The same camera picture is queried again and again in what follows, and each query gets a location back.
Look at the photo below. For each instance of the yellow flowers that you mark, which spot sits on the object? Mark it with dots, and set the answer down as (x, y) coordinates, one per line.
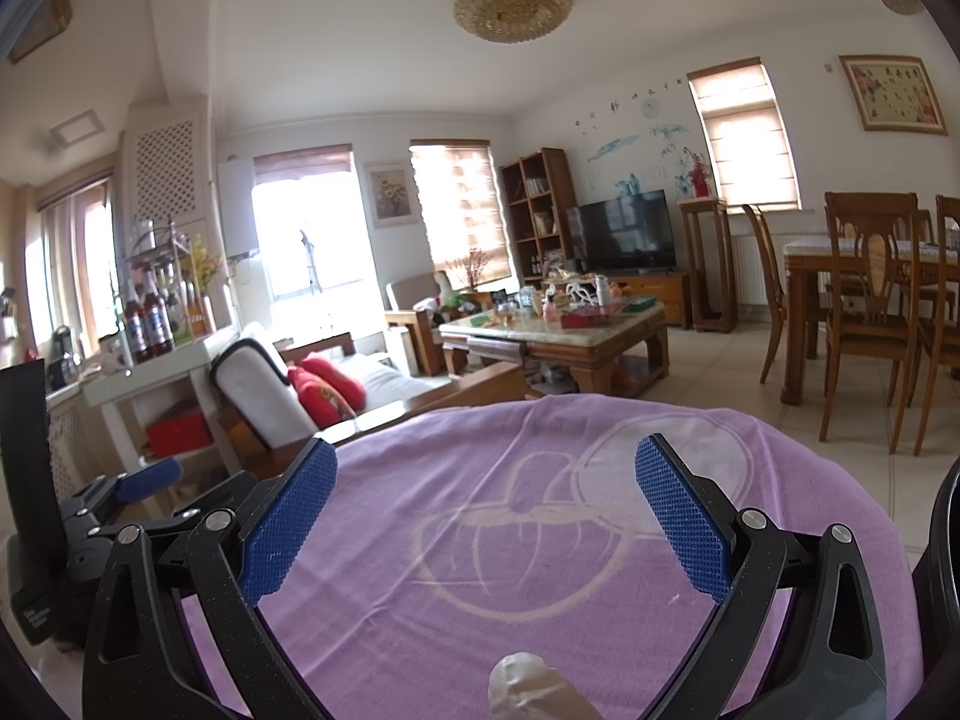
(202, 262)

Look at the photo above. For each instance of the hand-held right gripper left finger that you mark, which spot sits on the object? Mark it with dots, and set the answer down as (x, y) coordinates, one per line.
(289, 517)

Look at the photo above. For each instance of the wooden bookshelf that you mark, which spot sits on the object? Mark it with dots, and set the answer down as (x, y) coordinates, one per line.
(559, 202)

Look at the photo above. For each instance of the wooden armchair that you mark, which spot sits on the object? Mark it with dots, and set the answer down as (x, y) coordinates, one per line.
(409, 315)

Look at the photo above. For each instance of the white lattice cabinet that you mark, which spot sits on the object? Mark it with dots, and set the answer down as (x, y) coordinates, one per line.
(169, 165)

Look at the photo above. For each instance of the framed flower painting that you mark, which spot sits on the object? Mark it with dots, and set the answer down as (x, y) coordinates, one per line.
(892, 94)

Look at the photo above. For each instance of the red cushion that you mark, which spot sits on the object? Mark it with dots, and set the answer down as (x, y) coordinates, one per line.
(337, 382)
(319, 401)

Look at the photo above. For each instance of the brown glass bottle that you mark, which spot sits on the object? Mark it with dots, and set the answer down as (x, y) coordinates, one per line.
(160, 322)
(137, 330)

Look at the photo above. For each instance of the ceiling vent panel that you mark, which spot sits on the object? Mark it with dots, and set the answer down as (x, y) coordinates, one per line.
(75, 129)

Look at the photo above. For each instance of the red flowers in vase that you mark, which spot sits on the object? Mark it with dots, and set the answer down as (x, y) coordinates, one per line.
(699, 176)

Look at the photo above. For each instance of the wooden coffee table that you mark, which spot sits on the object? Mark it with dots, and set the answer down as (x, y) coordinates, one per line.
(555, 349)

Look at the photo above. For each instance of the wooden dining chair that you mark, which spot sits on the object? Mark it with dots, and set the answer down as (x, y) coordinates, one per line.
(945, 315)
(874, 300)
(772, 292)

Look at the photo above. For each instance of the flat screen television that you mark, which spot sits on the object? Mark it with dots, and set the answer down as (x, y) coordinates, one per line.
(622, 232)

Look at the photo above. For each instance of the wooden sofa with white cushions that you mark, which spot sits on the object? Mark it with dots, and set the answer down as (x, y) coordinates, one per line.
(255, 397)

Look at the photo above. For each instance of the person's right hand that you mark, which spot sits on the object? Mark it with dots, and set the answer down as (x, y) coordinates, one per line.
(525, 690)

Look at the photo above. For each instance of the tall wooden plant stand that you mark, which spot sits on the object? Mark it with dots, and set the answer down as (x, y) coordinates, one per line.
(709, 262)

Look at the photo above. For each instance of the round crystal ceiling lamp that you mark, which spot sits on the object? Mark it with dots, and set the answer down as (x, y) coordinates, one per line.
(514, 4)

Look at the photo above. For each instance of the white thermos bottle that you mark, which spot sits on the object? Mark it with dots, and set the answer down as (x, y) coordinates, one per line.
(601, 290)

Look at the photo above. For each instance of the wooden dining table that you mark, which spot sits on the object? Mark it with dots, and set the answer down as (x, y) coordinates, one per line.
(802, 262)

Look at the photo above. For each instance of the red storage box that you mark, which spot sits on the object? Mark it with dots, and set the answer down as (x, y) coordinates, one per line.
(178, 435)

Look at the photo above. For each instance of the black kettle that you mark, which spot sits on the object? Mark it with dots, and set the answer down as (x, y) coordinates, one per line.
(64, 356)

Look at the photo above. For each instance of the gold framed picture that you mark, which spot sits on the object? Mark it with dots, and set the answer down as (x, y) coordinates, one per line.
(45, 22)

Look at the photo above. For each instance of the white wall water heater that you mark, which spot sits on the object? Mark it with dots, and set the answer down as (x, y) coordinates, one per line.
(238, 202)

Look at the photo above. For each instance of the framed sunflower picture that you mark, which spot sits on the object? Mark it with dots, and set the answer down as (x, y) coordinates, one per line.
(391, 195)

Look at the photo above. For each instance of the flat red box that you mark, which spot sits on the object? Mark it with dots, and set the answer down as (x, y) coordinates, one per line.
(585, 319)

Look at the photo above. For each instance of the white side shelf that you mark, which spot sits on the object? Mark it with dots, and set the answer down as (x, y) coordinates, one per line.
(150, 375)

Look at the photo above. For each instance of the white wall radiator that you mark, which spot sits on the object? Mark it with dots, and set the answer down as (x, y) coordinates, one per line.
(757, 270)

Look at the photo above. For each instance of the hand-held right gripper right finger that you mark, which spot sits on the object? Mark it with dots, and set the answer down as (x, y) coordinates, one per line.
(682, 517)

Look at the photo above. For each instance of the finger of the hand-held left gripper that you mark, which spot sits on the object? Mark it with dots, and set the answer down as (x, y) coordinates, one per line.
(150, 480)

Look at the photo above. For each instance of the purple printed blanket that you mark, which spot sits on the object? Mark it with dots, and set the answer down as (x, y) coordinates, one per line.
(487, 540)

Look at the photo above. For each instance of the window with roller blind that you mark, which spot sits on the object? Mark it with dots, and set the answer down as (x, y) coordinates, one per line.
(461, 210)
(315, 225)
(742, 135)

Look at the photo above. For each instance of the wooden television stand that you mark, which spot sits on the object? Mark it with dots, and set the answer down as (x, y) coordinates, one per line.
(660, 300)

